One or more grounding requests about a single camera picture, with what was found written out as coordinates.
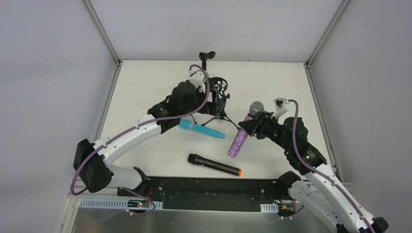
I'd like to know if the tripod shock mount stand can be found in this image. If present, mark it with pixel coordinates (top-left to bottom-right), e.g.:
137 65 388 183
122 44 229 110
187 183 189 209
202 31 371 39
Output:
201 77 239 130

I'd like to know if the round base mic stand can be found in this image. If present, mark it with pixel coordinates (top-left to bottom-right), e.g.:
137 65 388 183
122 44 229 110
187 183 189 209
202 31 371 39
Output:
199 51 216 71

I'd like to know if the purple glitter microphone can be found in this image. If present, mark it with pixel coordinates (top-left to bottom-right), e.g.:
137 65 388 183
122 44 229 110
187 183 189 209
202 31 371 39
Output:
227 101 264 158

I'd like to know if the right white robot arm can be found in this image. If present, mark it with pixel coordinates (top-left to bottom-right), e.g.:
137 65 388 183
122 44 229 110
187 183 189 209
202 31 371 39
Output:
239 112 389 233

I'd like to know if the blue toy microphone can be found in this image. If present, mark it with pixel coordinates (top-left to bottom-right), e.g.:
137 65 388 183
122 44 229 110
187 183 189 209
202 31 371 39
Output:
179 119 225 139

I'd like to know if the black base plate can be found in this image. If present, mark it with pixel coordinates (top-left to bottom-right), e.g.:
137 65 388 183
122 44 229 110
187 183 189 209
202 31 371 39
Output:
133 176 292 212

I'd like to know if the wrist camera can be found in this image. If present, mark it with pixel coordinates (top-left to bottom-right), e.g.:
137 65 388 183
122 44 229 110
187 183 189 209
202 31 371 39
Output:
273 97 289 119
189 70 206 93

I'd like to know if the white cable duct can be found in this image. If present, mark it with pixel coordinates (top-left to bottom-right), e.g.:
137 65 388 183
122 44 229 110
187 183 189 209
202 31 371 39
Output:
79 198 164 210
260 203 279 213

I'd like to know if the left white cable duct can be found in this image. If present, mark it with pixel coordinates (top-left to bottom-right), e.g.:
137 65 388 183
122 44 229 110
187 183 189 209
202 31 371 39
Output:
79 198 164 210

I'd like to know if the black microphone orange end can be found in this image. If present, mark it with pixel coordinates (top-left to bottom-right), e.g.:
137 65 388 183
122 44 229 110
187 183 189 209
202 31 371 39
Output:
188 153 242 177

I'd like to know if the right white cable duct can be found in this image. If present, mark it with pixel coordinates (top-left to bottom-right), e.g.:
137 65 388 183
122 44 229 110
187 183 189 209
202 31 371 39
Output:
260 203 279 213

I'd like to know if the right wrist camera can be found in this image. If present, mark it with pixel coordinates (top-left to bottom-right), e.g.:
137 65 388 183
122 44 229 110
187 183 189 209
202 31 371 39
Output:
273 97 289 119

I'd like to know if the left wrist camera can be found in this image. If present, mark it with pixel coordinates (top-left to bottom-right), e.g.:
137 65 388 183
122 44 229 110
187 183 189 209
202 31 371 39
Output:
189 70 206 93

